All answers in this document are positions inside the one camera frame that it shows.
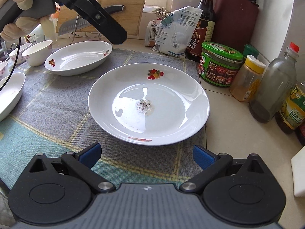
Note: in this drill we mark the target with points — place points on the round white fruit-print plate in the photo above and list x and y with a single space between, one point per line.
166 114

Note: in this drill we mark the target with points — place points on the small green-capped jar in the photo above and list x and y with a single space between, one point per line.
250 51

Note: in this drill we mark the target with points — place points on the dark soy sauce bottle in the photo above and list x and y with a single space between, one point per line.
202 31

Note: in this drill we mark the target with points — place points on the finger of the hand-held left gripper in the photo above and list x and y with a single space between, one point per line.
104 22

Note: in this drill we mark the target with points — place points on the grey checked table mat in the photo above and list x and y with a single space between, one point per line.
54 114

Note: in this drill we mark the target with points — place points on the white printed plastic bag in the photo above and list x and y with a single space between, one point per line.
176 33

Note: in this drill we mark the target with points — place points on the green binder clip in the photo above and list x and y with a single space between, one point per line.
166 19

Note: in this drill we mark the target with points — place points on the small white orange packet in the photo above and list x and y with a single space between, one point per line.
150 33

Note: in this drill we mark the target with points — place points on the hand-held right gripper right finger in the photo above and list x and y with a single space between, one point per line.
202 156

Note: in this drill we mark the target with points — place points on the clear red-capped bottle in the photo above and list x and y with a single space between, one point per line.
274 88

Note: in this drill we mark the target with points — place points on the oval white fruit-print dish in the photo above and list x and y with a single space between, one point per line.
78 58

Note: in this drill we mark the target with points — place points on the dark red knife block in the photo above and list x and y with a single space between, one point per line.
234 21

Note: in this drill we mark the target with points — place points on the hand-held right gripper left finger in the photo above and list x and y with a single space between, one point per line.
91 154

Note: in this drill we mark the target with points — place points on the white plastic board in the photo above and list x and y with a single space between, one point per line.
299 171

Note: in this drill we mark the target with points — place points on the yellow-capped spice bottle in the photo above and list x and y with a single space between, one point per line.
246 81

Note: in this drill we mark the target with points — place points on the white plastic bottle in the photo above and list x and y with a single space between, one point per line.
51 29

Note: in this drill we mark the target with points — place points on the white printed carton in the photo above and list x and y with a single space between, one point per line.
35 35

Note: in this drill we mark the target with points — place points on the yellow-label oil bottle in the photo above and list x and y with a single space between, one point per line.
293 109

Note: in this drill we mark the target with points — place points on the white floral bowl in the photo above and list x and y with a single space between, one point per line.
3 70
17 52
38 54

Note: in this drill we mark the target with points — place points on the green-lidded sauce jar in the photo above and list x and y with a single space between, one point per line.
219 66

